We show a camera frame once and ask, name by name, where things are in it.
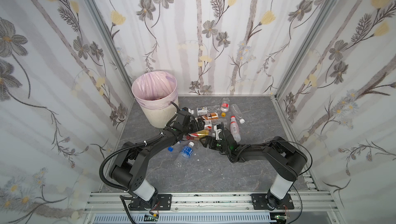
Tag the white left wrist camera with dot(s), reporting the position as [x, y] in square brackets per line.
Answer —
[190, 111]

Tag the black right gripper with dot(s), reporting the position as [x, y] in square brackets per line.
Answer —
[213, 139]

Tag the pink bin liner bag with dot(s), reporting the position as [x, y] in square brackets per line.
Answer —
[155, 90]

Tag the brown Nescafe bottle back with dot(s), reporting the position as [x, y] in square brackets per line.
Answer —
[210, 116]

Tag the crushed bottle red label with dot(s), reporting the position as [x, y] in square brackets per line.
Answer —
[225, 104]

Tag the clear ribbed bottle white cap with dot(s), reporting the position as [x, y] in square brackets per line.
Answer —
[237, 113]

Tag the clear bottle red-white label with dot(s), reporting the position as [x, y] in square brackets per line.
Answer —
[209, 124]

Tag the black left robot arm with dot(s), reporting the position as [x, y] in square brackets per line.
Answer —
[131, 162]

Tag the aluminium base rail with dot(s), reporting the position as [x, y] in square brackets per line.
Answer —
[300, 207]

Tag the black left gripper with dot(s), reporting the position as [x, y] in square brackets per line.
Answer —
[195, 123]

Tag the cream waste bin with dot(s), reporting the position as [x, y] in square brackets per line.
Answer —
[159, 118]

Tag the blue label water bottle front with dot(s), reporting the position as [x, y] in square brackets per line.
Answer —
[185, 154]

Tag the Suntory white label bottle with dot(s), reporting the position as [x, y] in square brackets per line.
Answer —
[200, 111]

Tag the blue label water bottle left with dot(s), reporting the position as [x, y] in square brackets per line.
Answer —
[171, 148]

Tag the blue label water bottle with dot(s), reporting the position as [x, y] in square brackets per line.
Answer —
[185, 154]
[171, 148]

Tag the yellow red tea bottle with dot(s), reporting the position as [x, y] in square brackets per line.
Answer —
[197, 135]

